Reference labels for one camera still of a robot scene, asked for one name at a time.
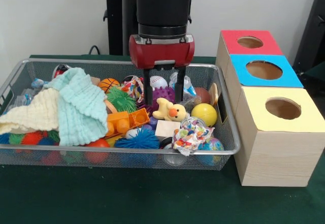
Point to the mini basketball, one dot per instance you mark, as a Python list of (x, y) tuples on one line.
[(108, 84)]

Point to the cream waffle cloth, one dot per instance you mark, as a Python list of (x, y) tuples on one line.
[(33, 112)]

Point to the black upright panel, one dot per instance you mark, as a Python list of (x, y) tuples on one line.
[(312, 31)]

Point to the white ball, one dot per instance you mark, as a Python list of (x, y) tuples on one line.
[(160, 81)]

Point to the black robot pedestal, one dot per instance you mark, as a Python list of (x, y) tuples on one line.
[(116, 18)]

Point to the colourful patterned cloth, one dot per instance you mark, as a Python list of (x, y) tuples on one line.
[(190, 137), (133, 85)]

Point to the wooden box with three holes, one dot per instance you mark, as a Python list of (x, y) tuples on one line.
[(279, 153)]

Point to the open silver tin can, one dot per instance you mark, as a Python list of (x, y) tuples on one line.
[(194, 119)]

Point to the large dark green spiky ball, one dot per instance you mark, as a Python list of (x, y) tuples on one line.
[(120, 99)]

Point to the dark green tablecloth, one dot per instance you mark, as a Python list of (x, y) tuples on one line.
[(152, 196)]

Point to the shallow metal mesh bin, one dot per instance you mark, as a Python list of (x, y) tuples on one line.
[(101, 69)]

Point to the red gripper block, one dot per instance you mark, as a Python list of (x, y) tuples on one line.
[(162, 52)]

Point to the mint waffle cloth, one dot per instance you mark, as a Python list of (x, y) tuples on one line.
[(81, 107)]

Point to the orange toy building brick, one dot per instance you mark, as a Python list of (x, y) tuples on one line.
[(124, 121)]

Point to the yellow duck plush toy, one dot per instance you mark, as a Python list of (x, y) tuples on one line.
[(172, 112)]

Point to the yellow plastic ball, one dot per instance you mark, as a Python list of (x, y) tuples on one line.
[(204, 113)]

